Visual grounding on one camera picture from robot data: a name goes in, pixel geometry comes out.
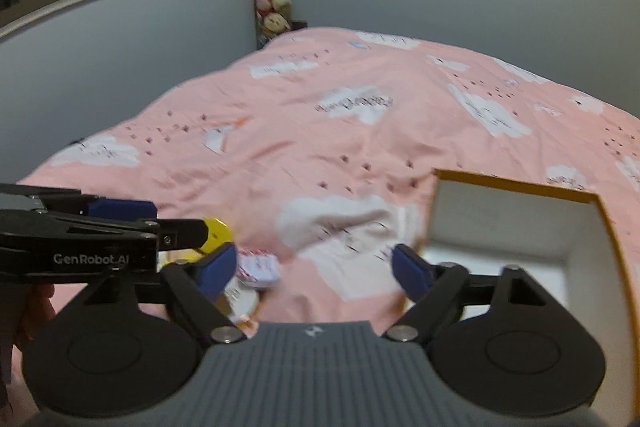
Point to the orange box with white inside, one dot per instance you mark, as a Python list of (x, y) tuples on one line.
[(500, 227)]

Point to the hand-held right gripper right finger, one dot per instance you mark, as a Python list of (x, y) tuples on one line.
[(407, 274)]

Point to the red and white card packet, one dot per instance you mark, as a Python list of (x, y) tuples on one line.
[(257, 268)]

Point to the yellow round toy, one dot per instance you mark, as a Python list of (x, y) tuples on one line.
[(221, 232)]

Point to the person's left hand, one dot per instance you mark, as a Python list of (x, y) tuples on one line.
[(36, 307)]

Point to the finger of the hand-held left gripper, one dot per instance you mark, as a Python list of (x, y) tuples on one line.
[(122, 208), (182, 233)]

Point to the pink printed blanket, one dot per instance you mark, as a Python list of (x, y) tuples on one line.
[(320, 147)]

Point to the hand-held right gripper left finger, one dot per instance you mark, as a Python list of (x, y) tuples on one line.
[(220, 271)]

